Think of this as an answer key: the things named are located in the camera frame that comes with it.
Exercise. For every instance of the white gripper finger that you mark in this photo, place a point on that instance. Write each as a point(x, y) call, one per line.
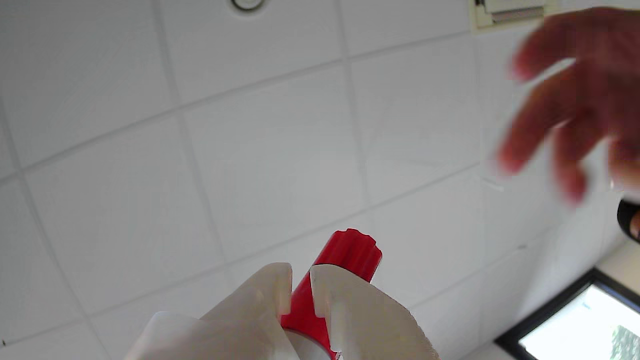
point(240, 325)
point(365, 325)

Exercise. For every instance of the white red whiteboard marker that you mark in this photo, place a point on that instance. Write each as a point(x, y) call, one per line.
point(350, 250)

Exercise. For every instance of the person hand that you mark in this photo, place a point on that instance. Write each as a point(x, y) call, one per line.
point(600, 90)

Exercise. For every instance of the black framed window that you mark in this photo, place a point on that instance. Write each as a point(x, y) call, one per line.
point(575, 325)

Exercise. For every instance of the black curved band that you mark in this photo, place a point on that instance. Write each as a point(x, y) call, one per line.
point(624, 220)

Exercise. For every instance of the round ceiling smoke detector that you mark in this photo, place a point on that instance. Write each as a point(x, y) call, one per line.
point(247, 4)

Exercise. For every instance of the white ceiling vent unit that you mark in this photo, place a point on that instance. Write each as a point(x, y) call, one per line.
point(510, 12)

